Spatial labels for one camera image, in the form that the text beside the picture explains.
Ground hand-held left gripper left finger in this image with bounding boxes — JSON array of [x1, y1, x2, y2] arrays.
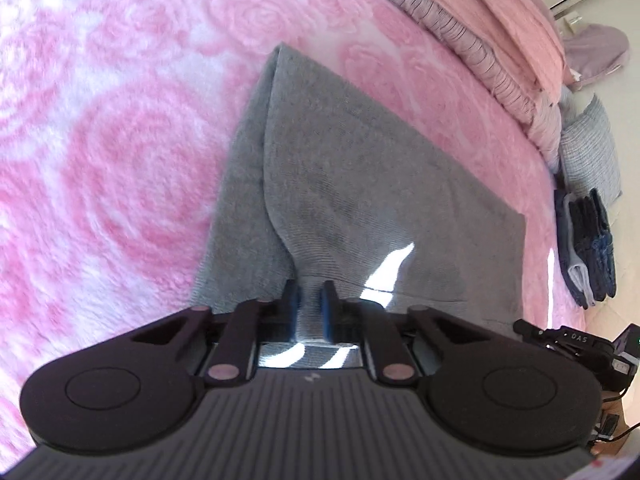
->
[[130, 279, 303, 387]]

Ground pink floral blanket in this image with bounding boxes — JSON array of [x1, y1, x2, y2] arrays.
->
[[0, 0, 576, 466]]

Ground grey checked pillow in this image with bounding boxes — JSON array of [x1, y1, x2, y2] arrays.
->
[[557, 92, 624, 207]]

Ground black cable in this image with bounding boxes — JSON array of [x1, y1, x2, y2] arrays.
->
[[590, 410, 640, 450]]

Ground folded navy jeans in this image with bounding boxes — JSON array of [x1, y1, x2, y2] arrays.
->
[[570, 187, 619, 302]]

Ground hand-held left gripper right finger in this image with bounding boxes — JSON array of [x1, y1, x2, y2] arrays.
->
[[319, 280, 482, 387]]

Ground grey knit sweater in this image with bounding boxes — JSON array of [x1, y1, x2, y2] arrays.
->
[[192, 42, 526, 368]]

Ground pink pillow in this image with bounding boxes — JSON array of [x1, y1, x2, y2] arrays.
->
[[380, 0, 568, 106]]

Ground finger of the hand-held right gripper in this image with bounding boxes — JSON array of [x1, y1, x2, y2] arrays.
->
[[513, 319, 557, 352]]

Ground mauve cloth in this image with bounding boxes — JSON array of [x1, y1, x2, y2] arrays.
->
[[565, 22, 630, 89]]

